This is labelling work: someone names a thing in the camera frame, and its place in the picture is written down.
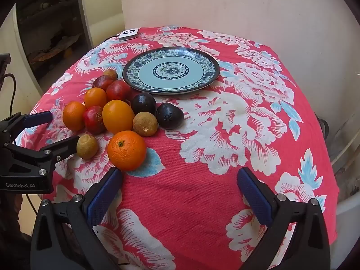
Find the dark red passion fruit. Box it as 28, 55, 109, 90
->
92, 76, 114, 90

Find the white door frame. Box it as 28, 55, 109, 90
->
76, 0, 95, 48

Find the white plastic container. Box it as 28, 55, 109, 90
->
335, 188, 360, 239

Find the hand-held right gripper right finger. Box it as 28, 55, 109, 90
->
236, 166, 330, 270

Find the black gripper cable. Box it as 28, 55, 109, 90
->
2, 73, 17, 119

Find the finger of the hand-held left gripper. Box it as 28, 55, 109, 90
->
0, 111, 53, 147
4, 135, 81, 172

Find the red apple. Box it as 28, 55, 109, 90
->
83, 106, 107, 135
106, 80, 133, 102

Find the small smooth orange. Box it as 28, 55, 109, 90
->
62, 101, 86, 131
84, 87, 108, 109

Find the dark purple plum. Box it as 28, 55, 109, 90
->
131, 92, 157, 116
155, 103, 185, 130

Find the red floral tablecloth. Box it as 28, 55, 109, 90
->
15, 25, 338, 270

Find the black wire bundle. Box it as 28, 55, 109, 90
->
315, 112, 331, 141

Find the white pipe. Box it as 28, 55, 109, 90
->
330, 138, 360, 166

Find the blue patterned plate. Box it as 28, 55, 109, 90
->
122, 46, 220, 94

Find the orange with green stem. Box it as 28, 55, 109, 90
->
107, 130, 147, 171

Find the white square device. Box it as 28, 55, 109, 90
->
118, 28, 139, 41

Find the oval yellow-orange citrus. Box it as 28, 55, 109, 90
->
102, 99, 135, 134

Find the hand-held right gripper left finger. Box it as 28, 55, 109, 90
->
30, 166, 124, 270

